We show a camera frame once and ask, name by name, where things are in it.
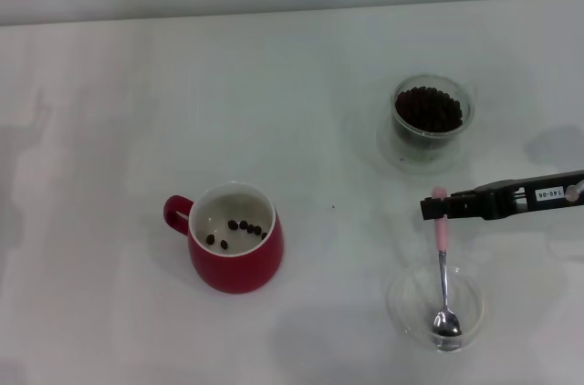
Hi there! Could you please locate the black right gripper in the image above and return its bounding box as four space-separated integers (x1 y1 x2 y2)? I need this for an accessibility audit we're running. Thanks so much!
419 169 584 222

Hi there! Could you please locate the pink handled metal spoon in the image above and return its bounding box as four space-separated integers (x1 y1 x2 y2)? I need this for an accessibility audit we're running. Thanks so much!
431 187 463 338

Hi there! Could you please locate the red mug white inside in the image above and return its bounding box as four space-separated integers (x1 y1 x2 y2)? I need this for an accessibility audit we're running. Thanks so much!
162 181 285 295

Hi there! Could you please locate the heap of coffee beans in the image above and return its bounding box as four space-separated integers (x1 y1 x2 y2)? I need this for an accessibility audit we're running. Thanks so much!
394 86 464 131

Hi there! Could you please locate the clear glass cup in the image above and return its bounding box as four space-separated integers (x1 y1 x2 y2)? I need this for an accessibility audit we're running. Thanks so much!
391 74 475 151

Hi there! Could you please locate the clear glass saucer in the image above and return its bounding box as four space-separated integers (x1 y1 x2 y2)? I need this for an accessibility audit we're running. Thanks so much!
376 122 462 174

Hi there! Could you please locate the clear glass bowl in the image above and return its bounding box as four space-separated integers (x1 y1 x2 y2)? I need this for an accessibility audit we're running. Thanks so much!
385 264 487 353

